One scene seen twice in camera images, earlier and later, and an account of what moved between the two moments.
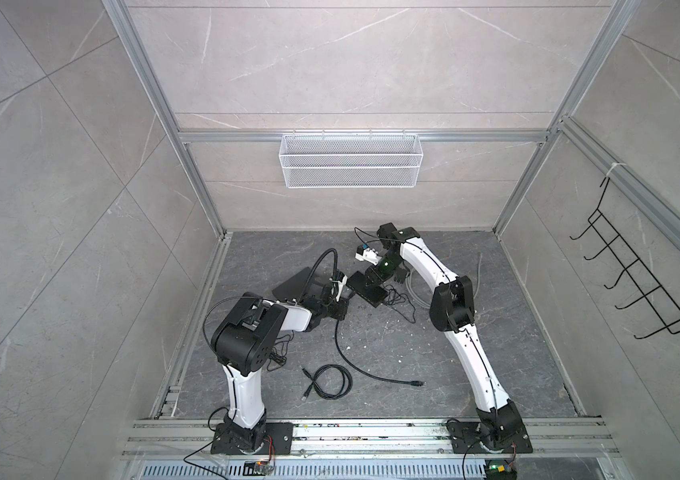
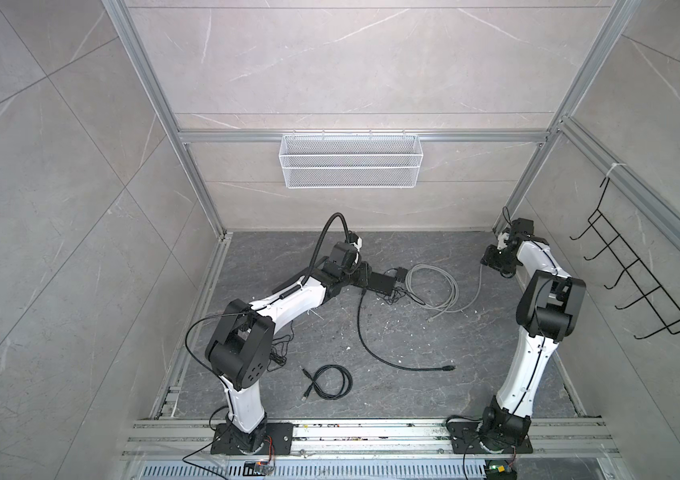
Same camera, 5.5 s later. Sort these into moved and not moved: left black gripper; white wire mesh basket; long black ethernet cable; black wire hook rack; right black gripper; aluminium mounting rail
Moved: long black ethernet cable; left black gripper; right black gripper
Not moved: aluminium mounting rail; white wire mesh basket; black wire hook rack
